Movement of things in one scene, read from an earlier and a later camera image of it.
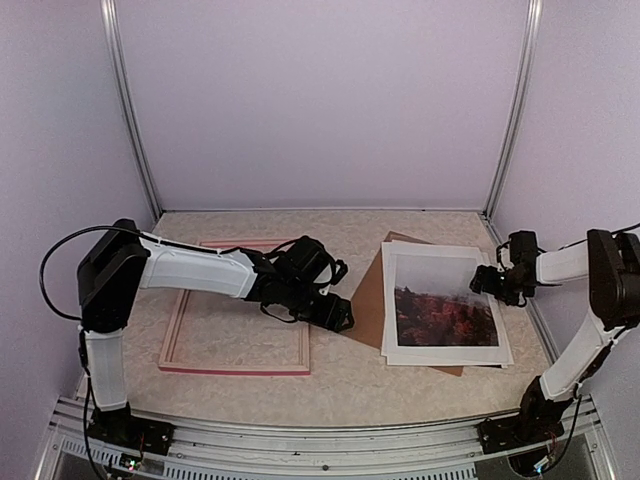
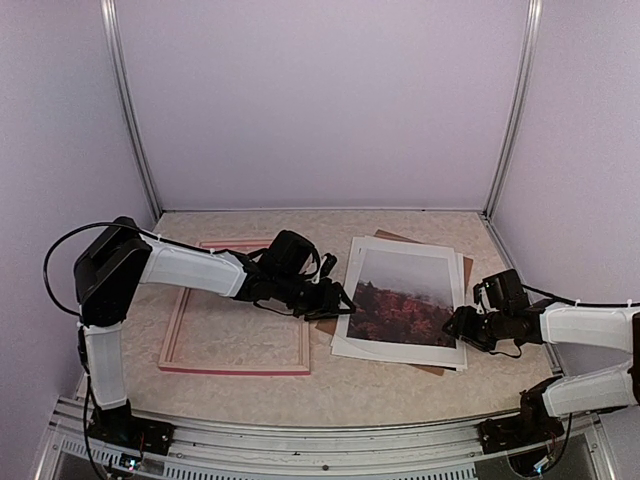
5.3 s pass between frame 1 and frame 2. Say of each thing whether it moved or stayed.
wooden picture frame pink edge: stayed
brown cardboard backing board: moved
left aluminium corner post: stayed
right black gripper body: moved
